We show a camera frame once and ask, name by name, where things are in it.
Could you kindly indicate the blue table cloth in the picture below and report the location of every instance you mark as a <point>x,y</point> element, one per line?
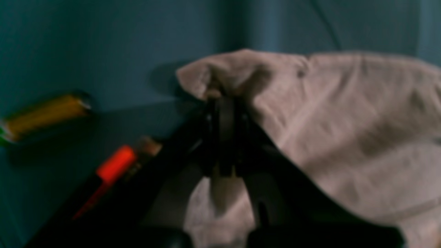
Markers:
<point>125,54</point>

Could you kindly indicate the beige T-shirt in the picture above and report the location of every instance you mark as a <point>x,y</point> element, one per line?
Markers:
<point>364,127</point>

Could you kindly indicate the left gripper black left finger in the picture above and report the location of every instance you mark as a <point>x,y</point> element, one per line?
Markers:
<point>115,221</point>

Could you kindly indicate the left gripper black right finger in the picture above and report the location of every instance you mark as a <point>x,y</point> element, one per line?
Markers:
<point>291,211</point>

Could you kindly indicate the orange utility knife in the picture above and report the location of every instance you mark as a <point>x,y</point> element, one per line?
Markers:
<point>121,165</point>

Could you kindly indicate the yellow green battery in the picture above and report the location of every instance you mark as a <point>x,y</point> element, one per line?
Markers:
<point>44,115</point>

